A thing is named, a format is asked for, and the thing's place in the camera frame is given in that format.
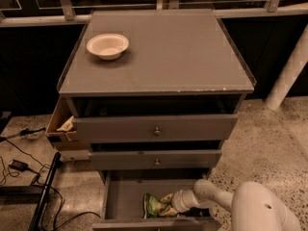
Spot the grey bottom drawer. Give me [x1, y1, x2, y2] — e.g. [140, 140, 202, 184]
[92, 168, 220, 231]

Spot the grey top drawer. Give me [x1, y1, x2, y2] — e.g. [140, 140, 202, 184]
[73, 115, 238, 143]

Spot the black plug with cable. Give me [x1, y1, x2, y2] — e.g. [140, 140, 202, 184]
[0, 127, 46, 142]

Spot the round metal top knob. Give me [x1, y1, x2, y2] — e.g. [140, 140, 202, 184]
[153, 127, 161, 136]

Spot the metal window railing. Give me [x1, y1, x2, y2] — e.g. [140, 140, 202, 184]
[0, 0, 308, 27]

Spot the black metal bar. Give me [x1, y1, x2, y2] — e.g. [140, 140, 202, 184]
[28, 152, 61, 231]

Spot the grey drawer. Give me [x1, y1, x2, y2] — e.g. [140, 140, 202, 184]
[92, 168, 220, 231]
[73, 115, 238, 143]
[89, 149, 221, 170]

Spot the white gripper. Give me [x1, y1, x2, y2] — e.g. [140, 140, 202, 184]
[159, 190, 199, 218]

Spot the grey middle drawer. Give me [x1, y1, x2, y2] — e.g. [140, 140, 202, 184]
[89, 149, 221, 170]

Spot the black power adapter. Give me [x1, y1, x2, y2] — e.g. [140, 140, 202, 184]
[9, 160, 28, 171]

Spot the grey drawer cabinet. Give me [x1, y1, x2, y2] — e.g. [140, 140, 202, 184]
[56, 9, 257, 231]

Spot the white paper bowl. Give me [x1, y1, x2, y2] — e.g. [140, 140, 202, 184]
[87, 34, 129, 61]

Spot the open cardboard box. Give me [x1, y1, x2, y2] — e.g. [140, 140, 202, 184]
[46, 98, 89, 161]

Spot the green jalapeno chip bag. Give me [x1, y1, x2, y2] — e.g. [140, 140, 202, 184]
[143, 192, 171, 218]

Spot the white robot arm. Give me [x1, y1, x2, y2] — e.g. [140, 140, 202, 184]
[161, 179, 301, 231]

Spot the round metal knob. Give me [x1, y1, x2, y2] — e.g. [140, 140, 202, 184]
[153, 127, 161, 136]
[154, 159, 160, 167]

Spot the round metal middle knob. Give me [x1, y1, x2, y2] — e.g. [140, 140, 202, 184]
[154, 159, 160, 167]

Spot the black floor cable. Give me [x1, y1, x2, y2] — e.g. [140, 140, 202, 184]
[0, 138, 102, 231]

